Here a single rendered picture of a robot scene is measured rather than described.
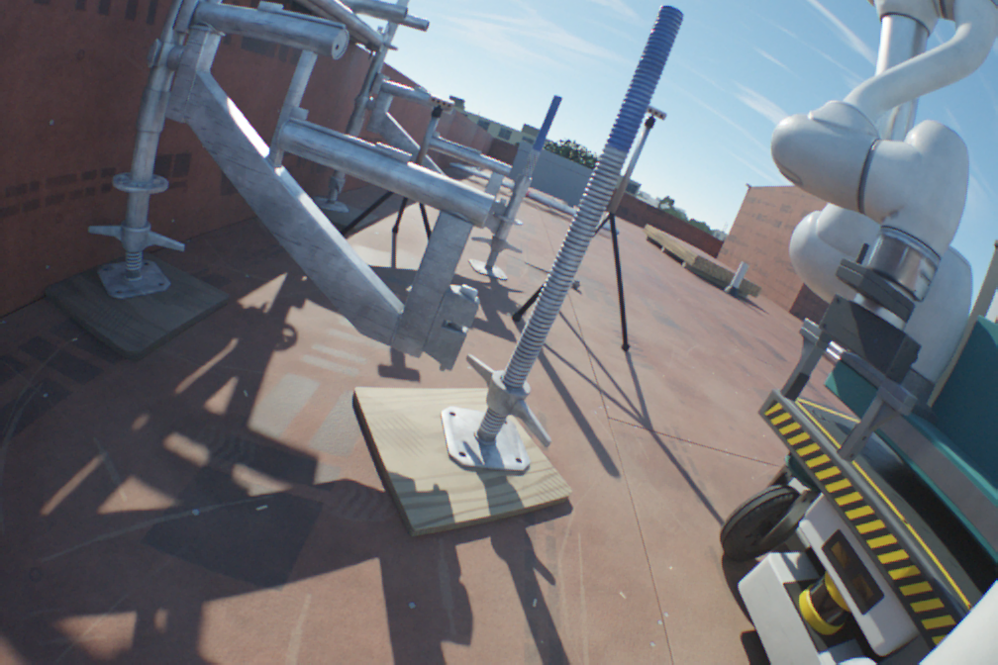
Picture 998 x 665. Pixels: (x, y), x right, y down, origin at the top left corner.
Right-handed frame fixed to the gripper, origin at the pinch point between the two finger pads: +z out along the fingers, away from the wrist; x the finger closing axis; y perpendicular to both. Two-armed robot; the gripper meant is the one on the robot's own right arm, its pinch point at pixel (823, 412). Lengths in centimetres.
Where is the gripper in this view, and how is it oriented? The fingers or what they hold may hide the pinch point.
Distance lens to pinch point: 57.8
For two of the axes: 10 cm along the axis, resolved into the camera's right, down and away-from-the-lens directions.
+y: 9.3, 3.4, 1.3
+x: -0.1, -3.4, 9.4
